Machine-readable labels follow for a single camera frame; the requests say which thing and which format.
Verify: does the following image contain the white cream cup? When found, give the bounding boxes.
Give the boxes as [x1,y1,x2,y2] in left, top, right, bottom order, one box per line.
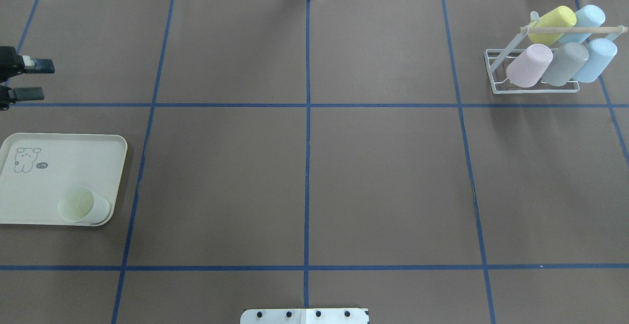
[57,186,112,225]

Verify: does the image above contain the yellow cup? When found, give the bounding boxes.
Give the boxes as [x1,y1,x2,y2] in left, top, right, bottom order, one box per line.
[528,5,577,47]

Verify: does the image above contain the grey cup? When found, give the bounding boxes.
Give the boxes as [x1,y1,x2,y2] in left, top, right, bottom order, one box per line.
[542,42,589,87]

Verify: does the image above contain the light blue cup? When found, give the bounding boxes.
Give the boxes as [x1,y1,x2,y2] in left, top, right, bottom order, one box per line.
[572,38,618,84]

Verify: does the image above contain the cream plastic tray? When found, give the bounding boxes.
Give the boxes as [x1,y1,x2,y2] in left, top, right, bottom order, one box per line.
[0,133,128,226]

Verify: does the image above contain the white wire cup rack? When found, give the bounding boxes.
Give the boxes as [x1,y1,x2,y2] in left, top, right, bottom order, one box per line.
[485,4,628,95]

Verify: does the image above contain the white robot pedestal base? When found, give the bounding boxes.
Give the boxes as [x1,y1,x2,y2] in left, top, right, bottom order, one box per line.
[240,308,370,324]

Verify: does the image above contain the pink cup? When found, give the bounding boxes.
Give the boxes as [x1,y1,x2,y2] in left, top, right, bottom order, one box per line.
[506,44,553,88]

